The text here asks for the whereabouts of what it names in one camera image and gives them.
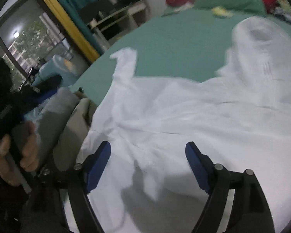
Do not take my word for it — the white large garment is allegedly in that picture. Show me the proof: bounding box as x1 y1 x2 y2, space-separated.
77 16 291 232

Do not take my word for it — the person's left hand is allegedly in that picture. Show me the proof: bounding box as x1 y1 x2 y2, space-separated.
0 120 41 187

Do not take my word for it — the khaki grey folded garment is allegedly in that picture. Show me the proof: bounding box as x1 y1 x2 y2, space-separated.
36 87 97 171

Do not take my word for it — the teal yellow curtain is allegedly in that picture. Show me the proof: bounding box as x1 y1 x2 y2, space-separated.
43 0 102 63

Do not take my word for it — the white wooden shelf desk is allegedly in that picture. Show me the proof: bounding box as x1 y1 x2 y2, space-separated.
88 0 150 51

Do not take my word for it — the green bed sheet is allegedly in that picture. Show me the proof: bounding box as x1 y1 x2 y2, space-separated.
73 9 291 106

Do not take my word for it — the yellow small cloth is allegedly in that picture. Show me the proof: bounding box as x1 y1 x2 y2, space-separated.
211 6 234 18

